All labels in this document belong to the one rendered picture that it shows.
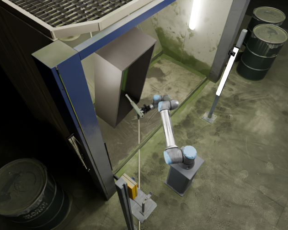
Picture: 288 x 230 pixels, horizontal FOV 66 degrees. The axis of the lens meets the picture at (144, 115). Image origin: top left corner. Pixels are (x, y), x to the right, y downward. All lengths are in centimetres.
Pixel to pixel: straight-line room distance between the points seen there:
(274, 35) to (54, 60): 388
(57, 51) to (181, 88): 316
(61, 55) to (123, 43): 117
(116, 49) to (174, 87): 213
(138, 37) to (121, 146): 170
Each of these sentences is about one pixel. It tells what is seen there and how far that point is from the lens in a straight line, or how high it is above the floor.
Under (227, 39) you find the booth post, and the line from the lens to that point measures 396.
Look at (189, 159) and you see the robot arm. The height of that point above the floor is 87.
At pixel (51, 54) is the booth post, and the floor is 229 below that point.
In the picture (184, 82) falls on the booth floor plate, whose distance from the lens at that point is 433.
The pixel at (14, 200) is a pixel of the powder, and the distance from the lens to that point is 257.
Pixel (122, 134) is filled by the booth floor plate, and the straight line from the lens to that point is 353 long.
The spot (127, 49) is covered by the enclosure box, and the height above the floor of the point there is 166.
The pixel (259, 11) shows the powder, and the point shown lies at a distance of 517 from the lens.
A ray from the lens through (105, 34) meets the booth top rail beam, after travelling 139.
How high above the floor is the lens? 303
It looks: 53 degrees down
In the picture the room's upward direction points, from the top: 1 degrees clockwise
